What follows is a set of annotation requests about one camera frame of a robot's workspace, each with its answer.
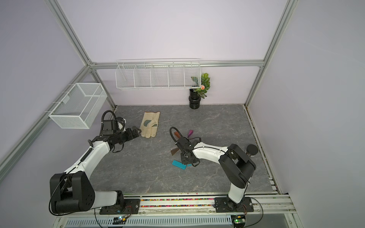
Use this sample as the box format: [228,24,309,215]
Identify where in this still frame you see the reddish brown triangle block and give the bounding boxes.
[174,132,181,139]

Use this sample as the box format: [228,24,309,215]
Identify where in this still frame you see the dark brown triangle block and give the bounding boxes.
[171,148,179,156]

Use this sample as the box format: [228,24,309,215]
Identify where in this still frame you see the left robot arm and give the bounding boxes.
[48,117,141,216]

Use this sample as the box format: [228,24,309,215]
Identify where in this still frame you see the long white wire shelf basket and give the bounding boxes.
[115,59,202,90]

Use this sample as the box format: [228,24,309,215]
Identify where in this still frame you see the small black controller board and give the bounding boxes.
[113,217,126,225]

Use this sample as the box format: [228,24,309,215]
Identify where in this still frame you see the long teal block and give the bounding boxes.
[172,160,187,170]

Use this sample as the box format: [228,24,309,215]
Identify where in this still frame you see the green circuit board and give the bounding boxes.
[231,215,246,228]

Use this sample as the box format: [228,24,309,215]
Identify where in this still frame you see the small dark round jar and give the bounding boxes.
[245,144,259,158]

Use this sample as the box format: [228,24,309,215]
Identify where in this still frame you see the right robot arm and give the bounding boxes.
[174,137,256,205]

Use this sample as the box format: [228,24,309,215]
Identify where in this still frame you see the black vase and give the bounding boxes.
[189,89,201,109]

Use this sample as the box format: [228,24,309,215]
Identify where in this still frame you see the green artificial plant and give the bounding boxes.
[191,73,211,99]

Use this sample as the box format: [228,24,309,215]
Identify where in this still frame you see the small white wire basket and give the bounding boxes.
[48,83,107,129]

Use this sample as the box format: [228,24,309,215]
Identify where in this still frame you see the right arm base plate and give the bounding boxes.
[213,197,254,213]

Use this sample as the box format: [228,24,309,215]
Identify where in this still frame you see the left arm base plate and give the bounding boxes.
[99,199,141,215]

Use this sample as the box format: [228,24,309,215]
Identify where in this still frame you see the beige work glove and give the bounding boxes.
[140,112,160,138]

